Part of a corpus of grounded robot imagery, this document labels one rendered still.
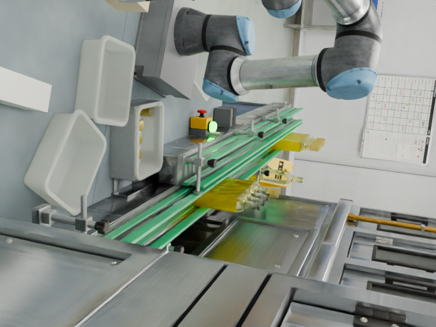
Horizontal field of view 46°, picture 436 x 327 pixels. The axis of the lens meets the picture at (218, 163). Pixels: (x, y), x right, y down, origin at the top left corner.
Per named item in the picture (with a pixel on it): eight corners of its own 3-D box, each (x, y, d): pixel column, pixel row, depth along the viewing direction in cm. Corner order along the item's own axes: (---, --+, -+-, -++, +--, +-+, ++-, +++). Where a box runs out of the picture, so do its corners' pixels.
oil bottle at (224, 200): (184, 204, 178) (243, 214, 171) (185, 189, 177) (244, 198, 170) (191, 200, 183) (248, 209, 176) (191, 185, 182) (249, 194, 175)
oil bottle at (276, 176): (248, 180, 255) (301, 187, 246) (249, 169, 253) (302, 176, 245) (252, 176, 260) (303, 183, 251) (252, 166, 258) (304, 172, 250)
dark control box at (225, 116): (212, 124, 233) (230, 126, 230) (213, 107, 231) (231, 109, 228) (218, 122, 240) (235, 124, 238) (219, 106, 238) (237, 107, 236)
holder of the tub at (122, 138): (109, 194, 155) (133, 198, 152) (110, 104, 149) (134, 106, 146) (137, 181, 171) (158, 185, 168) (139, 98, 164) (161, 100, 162)
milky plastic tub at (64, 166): (9, 184, 115) (41, 189, 112) (48, 101, 124) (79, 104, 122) (48, 213, 130) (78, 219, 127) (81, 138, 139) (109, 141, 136)
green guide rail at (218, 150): (182, 163, 170) (205, 167, 168) (182, 160, 170) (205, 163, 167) (291, 108, 331) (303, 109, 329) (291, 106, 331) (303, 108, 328)
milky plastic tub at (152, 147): (111, 178, 153) (137, 182, 151) (111, 103, 148) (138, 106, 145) (139, 166, 169) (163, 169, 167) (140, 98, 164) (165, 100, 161)
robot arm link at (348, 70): (224, 61, 167) (389, 47, 132) (215, 106, 165) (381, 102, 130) (200, 47, 158) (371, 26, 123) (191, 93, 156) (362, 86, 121)
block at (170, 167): (156, 183, 170) (176, 186, 168) (157, 155, 168) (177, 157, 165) (161, 180, 173) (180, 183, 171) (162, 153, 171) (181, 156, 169)
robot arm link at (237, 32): (221, 24, 168) (261, 26, 164) (213, 63, 166) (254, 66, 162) (210, 6, 157) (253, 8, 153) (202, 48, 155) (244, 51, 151)
